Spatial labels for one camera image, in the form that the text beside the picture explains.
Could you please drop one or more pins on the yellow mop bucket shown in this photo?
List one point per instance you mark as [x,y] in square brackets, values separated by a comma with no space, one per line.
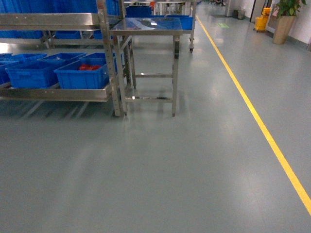
[261,22]

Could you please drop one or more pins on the green potted plant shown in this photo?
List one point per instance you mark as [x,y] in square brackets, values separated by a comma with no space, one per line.
[286,14]

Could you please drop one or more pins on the red bubble wrap bags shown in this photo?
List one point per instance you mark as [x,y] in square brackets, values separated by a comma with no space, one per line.
[86,67]

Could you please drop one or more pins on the stainless steel shelf rack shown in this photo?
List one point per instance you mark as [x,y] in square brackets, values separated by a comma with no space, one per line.
[71,22]

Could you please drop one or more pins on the small stainless steel table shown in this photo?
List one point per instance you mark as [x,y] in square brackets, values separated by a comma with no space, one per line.
[134,26]

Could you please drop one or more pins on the blue plastic bin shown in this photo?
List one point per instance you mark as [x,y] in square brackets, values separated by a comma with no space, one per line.
[63,58]
[38,74]
[100,57]
[70,77]

